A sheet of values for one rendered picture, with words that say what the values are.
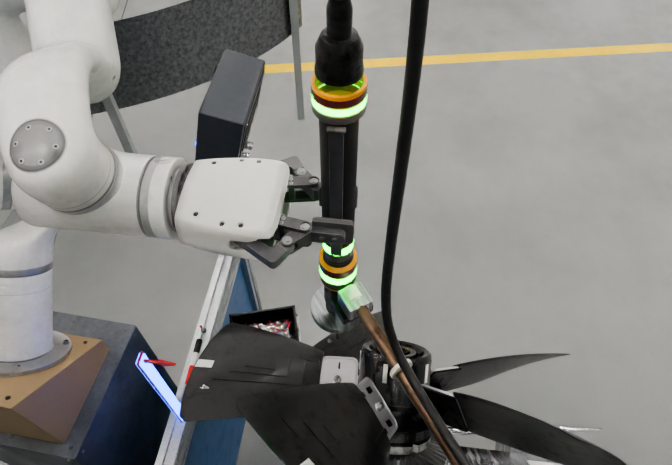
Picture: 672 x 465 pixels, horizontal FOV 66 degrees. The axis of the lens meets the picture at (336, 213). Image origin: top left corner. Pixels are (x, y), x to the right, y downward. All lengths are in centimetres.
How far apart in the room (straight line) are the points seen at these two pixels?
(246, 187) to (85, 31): 25
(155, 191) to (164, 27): 186
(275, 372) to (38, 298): 50
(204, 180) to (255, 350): 51
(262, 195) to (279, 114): 267
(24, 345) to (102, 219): 68
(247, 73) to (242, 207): 92
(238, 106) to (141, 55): 113
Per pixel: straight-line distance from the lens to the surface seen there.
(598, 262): 275
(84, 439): 128
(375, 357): 87
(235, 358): 98
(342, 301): 59
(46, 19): 66
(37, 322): 119
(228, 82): 136
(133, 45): 236
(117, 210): 53
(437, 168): 288
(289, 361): 95
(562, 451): 85
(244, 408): 66
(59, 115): 50
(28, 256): 114
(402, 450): 90
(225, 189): 52
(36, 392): 114
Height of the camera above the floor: 206
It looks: 52 degrees down
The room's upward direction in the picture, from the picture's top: straight up
